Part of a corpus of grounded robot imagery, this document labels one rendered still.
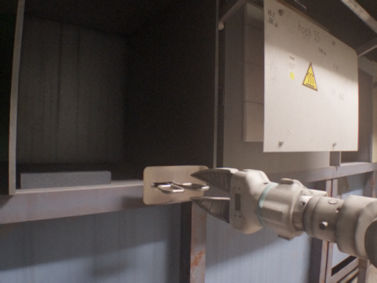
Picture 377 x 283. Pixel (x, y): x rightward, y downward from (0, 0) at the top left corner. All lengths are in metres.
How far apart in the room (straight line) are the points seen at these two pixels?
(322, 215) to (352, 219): 0.04
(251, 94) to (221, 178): 0.37
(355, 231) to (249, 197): 0.16
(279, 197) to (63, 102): 0.95
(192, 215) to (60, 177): 0.33
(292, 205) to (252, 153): 0.45
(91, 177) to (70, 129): 0.58
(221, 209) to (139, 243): 0.27
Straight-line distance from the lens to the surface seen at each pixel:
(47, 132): 1.13
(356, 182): 1.76
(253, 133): 0.79
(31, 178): 0.57
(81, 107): 1.16
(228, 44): 0.77
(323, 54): 0.96
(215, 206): 0.51
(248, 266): 1.00
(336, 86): 1.02
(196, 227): 0.70
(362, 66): 1.61
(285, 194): 0.39
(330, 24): 3.06
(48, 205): 0.54
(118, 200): 0.57
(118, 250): 0.68
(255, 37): 0.86
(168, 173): 0.57
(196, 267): 0.75
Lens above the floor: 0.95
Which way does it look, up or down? level
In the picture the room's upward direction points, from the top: 1 degrees clockwise
